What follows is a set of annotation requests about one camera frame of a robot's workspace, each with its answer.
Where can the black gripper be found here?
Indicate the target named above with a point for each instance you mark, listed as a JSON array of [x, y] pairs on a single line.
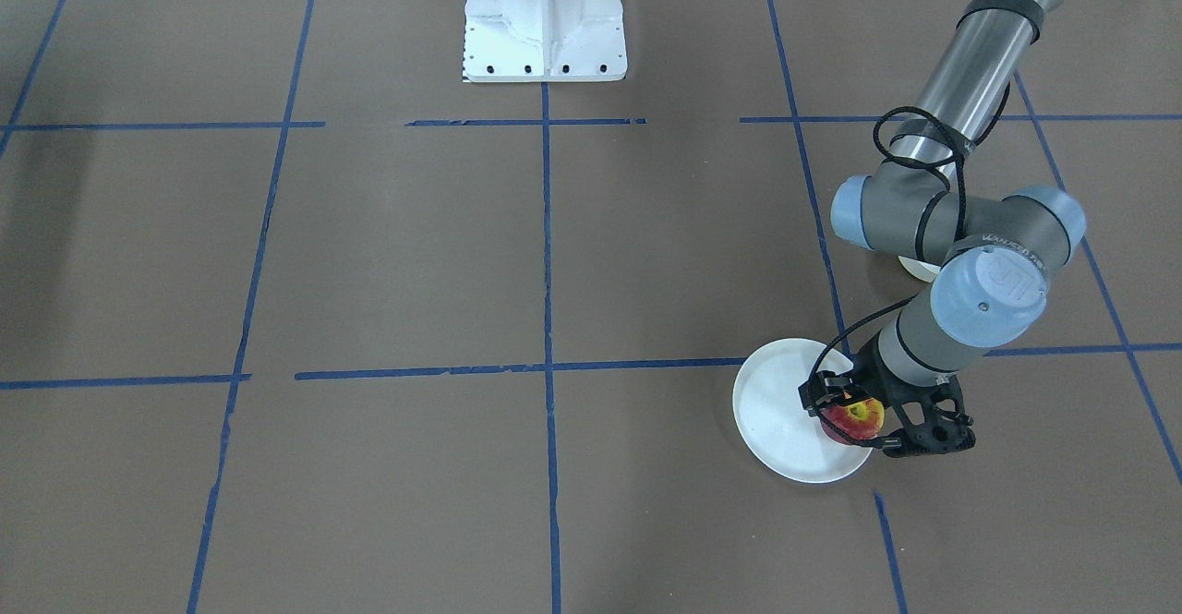
[[874, 376]]

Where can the red yellow apple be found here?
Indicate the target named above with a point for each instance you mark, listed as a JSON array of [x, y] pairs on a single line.
[[861, 421]]

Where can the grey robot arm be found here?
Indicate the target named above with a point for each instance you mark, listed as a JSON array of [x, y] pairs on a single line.
[[995, 258]]

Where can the white round plate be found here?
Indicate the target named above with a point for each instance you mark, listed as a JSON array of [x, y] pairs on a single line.
[[768, 412]]

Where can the blue tape line lengthwise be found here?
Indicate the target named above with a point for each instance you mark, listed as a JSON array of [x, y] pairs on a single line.
[[844, 332]]

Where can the blue tape line crosswise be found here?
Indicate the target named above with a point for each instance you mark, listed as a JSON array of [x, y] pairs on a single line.
[[711, 362]]

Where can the brown paper table cover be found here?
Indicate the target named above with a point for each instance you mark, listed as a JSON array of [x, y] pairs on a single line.
[[425, 222]]

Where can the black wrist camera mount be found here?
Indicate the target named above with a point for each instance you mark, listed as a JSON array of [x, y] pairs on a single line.
[[932, 419]]

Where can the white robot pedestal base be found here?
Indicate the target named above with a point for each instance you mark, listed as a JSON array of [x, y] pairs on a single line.
[[515, 41]]

